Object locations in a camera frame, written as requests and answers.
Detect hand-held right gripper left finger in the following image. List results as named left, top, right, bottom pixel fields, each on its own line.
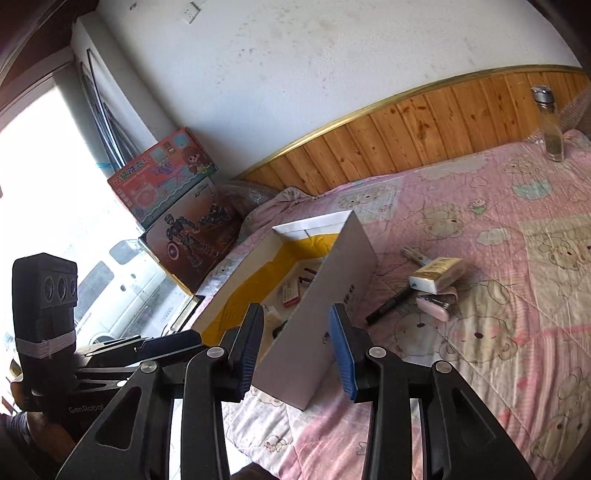
left=58, top=302, right=266, bottom=480

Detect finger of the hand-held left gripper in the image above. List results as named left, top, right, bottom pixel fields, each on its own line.
left=74, top=354, right=191, bottom=387
left=88, top=329, right=205, bottom=363

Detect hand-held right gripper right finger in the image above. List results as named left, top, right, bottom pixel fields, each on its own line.
left=328, top=304, right=536, bottom=480

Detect white cardboard box yellow tape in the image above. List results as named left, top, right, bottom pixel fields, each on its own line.
left=191, top=210, right=378, bottom=411

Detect small white red card packet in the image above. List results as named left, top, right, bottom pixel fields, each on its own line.
left=281, top=278, right=308, bottom=306

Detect person's left forearm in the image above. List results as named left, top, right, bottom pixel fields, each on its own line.
left=0, top=412, right=34, bottom=462

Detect person's left hand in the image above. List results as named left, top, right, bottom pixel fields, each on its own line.
left=27, top=412, right=78, bottom=463

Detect black device with white label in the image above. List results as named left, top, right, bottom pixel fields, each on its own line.
left=170, top=294, right=205, bottom=334

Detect white van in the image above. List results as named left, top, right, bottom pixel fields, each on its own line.
left=76, top=237, right=186, bottom=343

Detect pink case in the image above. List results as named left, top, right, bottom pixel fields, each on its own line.
left=416, top=286, right=458, bottom=322

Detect dark robot figure toy box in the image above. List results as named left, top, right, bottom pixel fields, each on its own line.
left=139, top=178, right=243, bottom=294

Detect yellow tissue packet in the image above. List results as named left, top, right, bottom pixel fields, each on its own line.
left=409, top=257, right=466, bottom=293

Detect clear bubble wrap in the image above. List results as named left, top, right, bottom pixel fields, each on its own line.
left=222, top=182, right=279, bottom=219

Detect pink cartoon toy box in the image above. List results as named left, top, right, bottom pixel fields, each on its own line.
left=107, top=128, right=219, bottom=230

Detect pink bear printed quilt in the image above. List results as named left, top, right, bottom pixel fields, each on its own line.
left=194, top=129, right=591, bottom=480

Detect dark window screen frames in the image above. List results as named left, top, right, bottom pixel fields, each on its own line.
left=78, top=46, right=140, bottom=168

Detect wooden headboard panel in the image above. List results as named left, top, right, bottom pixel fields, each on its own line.
left=233, top=65, right=585, bottom=197

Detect clear glass bottle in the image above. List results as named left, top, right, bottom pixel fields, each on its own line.
left=530, top=85, right=567, bottom=162

